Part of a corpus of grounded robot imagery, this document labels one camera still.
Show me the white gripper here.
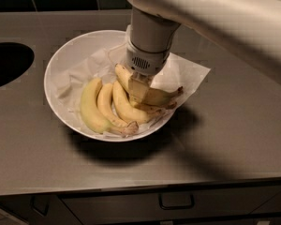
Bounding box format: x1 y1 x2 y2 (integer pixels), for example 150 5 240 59
126 25 170 102

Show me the white paper liner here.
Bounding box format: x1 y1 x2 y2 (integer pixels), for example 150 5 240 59
54 42 212 135

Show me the dark cabinet door handle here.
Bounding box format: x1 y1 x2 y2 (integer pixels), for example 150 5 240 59
30 195 50 217

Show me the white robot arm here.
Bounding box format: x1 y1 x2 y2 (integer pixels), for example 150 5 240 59
126 0 281 102

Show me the white bowl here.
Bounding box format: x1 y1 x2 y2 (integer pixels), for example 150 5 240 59
44 30 174 143

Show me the black drawer handle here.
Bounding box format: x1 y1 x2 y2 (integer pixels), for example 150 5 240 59
158 192 195 210

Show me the hidden lower yellow banana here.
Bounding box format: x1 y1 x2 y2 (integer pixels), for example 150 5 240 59
130 101 177 113

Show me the grey drawer front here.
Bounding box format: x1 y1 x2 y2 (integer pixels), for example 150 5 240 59
62 186 281 225

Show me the dark round sink hole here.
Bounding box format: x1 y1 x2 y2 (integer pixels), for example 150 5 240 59
0 42 35 87

